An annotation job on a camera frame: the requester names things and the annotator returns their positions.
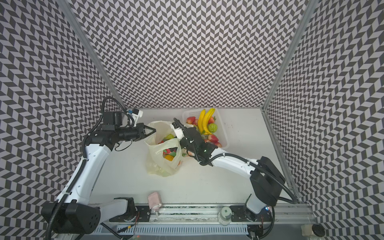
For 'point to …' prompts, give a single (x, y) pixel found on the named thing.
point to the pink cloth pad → (154, 201)
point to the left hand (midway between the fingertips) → (155, 131)
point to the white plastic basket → (220, 133)
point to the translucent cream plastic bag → (157, 165)
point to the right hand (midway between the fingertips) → (170, 140)
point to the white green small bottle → (224, 218)
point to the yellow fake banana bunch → (203, 123)
